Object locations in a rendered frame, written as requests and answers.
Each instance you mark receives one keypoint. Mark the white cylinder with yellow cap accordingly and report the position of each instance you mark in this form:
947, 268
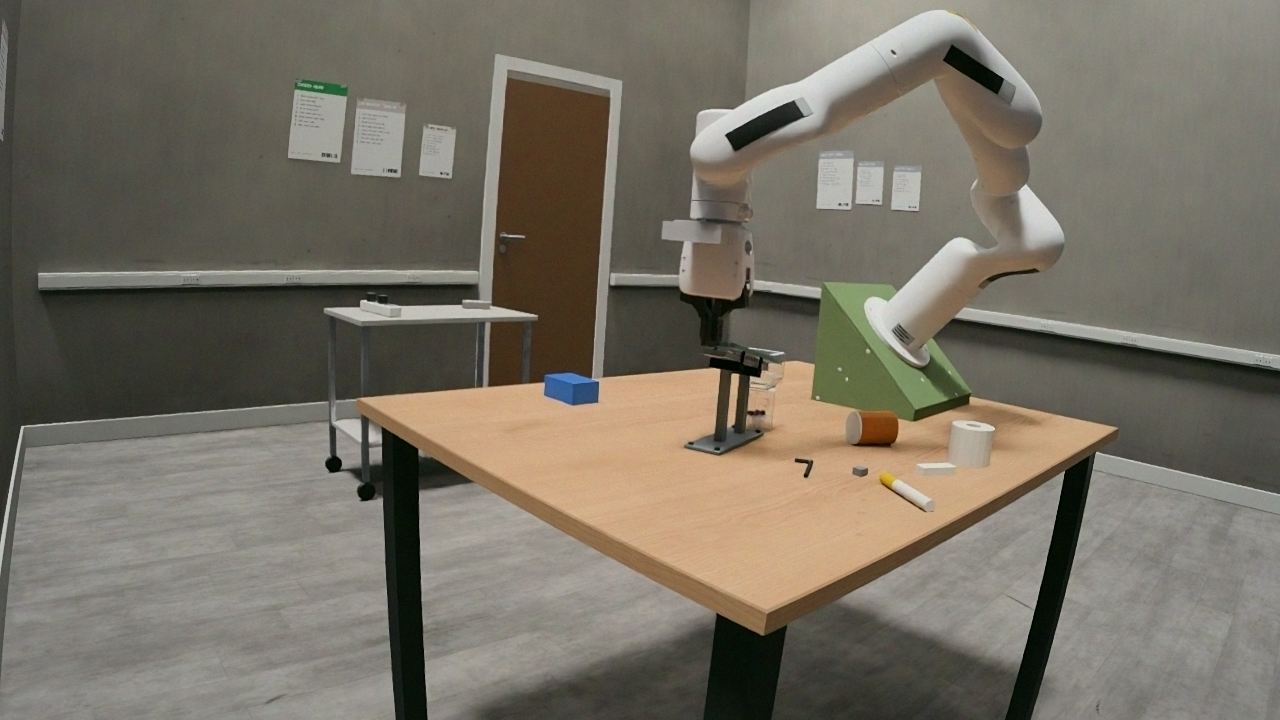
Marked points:
907, 492

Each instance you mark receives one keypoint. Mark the clear plastic vial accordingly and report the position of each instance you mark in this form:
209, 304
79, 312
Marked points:
760, 409

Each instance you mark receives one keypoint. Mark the orange-brown cylinder with grey end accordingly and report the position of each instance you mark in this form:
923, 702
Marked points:
871, 427

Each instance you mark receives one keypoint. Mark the blue rectangular block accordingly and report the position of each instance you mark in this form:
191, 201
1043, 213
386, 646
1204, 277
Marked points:
571, 389

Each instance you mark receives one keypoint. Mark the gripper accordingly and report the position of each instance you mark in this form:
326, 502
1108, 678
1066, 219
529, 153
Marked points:
711, 270

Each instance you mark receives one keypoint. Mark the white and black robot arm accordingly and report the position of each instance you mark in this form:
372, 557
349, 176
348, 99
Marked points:
940, 45

